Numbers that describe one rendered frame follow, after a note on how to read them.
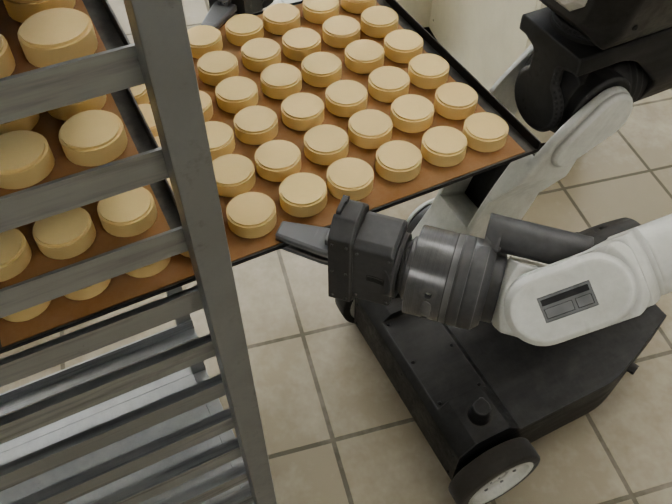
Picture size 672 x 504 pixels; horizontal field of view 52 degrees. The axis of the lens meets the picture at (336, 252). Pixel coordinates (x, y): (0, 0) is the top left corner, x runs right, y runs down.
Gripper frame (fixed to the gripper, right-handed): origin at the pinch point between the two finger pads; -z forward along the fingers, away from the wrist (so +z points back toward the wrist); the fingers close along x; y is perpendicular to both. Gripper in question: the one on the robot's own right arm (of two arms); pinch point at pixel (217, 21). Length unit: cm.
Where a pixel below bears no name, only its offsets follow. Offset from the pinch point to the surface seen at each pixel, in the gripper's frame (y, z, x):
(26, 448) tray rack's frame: -37, -39, -84
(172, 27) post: 21, -42, 29
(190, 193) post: 19.9, -43.3, 15.0
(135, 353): -18, -19, -66
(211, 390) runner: 16.3, -42.8, -19.3
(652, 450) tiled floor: 91, 10, -98
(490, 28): 28, 110, -61
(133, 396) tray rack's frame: -22, -21, -84
